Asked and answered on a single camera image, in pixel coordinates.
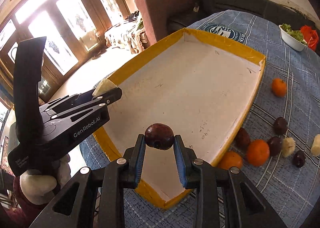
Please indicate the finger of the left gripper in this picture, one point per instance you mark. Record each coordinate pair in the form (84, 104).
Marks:
(69, 101)
(107, 98)

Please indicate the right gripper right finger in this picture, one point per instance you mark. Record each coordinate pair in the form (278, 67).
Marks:
(184, 157)

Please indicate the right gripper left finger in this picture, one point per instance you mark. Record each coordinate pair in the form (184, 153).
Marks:
(136, 161)

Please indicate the pale banana chunk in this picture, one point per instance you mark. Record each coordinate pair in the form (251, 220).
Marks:
(104, 86)
(288, 147)

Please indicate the dark red plum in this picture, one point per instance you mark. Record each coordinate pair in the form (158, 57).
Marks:
(159, 136)

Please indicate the wrinkled red date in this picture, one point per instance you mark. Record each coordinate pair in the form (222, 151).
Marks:
(242, 139)

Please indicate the large orange tangerine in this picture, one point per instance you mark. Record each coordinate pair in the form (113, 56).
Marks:
(257, 152)

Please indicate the small orange tangerine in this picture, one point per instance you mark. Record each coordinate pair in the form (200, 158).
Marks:
(279, 87)

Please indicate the left white gloved hand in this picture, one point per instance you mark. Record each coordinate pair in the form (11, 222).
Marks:
(38, 189)

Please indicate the patterned side table cloth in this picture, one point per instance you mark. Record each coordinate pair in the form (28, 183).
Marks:
(128, 35)

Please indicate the yellow taped cardboard tray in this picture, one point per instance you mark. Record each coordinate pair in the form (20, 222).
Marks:
(200, 84)

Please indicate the dark plum by tangerine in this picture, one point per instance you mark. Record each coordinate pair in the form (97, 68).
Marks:
(274, 145)

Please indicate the blue plaid tablecloth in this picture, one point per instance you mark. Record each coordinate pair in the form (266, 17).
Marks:
(293, 192)

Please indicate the small dark plum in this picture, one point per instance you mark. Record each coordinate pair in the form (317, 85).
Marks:
(299, 159)

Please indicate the maroon armchair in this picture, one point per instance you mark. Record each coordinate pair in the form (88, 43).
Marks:
(155, 14)

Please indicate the pale banana chunk edge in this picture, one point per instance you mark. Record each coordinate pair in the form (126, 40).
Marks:
(315, 149)

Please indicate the white bowl of greens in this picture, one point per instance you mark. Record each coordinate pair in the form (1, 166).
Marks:
(293, 38)

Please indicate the black leather sofa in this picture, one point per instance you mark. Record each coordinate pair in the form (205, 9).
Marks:
(265, 9)

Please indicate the red plastic bag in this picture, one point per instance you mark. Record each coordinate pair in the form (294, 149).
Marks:
(310, 36)

